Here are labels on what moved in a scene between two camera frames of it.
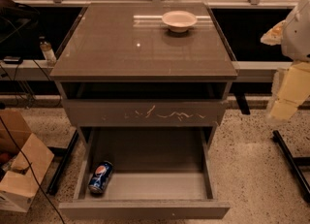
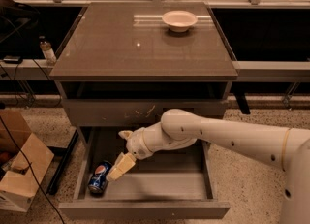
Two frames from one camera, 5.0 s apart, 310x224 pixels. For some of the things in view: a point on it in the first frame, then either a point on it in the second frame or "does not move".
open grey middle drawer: (157, 173) does not move
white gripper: (296, 37) -> (137, 144)
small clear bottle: (47, 51) does not move
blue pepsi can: (100, 176) does not move
